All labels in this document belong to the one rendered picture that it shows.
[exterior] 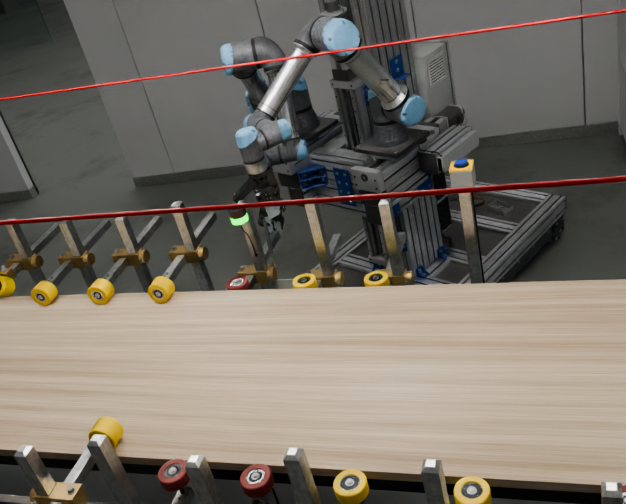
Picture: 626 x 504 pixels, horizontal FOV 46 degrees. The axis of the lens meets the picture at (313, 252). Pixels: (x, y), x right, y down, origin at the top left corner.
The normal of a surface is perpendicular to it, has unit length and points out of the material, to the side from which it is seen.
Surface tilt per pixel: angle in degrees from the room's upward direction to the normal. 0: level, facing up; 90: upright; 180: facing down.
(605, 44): 90
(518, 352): 0
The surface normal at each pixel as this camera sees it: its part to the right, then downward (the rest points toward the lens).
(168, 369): -0.22, -0.83
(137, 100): -0.21, 0.55
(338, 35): 0.42, 0.29
